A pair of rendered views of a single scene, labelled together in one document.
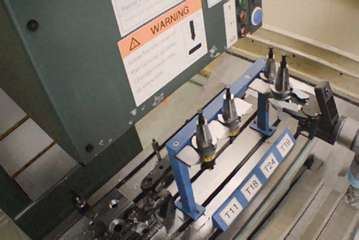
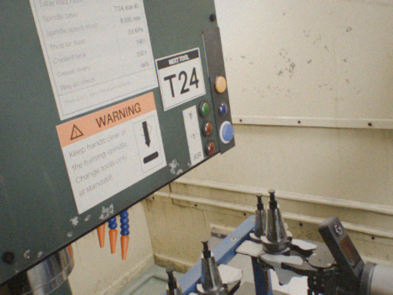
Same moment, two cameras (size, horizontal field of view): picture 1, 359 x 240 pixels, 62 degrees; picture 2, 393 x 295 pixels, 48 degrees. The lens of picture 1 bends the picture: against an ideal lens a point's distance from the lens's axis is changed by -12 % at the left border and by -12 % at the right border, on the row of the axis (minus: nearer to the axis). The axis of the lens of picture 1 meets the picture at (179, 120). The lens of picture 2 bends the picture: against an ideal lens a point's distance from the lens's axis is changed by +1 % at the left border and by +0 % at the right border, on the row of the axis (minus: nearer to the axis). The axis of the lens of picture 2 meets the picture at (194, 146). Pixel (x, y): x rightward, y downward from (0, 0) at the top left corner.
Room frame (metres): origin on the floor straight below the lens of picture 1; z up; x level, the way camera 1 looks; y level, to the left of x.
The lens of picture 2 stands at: (-0.13, 0.00, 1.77)
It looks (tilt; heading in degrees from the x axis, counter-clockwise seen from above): 17 degrees down; 349
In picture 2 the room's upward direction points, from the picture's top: 9 degrees counter-clockwise
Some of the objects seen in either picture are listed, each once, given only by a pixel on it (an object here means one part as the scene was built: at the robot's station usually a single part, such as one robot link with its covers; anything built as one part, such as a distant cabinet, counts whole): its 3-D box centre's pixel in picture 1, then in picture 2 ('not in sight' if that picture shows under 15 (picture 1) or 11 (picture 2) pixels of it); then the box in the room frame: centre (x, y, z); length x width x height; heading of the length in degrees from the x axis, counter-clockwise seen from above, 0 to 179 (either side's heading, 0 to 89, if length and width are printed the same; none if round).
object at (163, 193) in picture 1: (155, 208); not in sight; (0.56, 0.13, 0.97); 0.13 x 0.03 x 0.15; 129
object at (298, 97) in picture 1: (293, 98); (296, 254); (0.64, -0.32, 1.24); 0.09 x 0.03 x 0.06; 26
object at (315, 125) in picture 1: (320, 121); (339, 277); (0.54, -0.36, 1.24); 0.12 x 0.08 x 0.09; 39
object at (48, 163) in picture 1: (48, 121); not in sight; (0.86, 0.46, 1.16); 0.48 x 0.05 x 0.51; 129
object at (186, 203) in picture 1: (183, 182); not in sight; (0.58, 0.03, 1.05); 0.10 x 0.05 x 0.30; 39
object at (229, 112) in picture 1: (228, 106); (209, 269); (0.64, -0.14, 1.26); 0.04 x 0.04 x 0.07
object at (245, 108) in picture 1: (240, 107); (227, 274); (0.68, -0.18, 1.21); 0.07 x 0.05 x 0.01; 39
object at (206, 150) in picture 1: (204, 143); not in sight; (0.57, -0.05, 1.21); 0.06 x 0.06 x 0.03
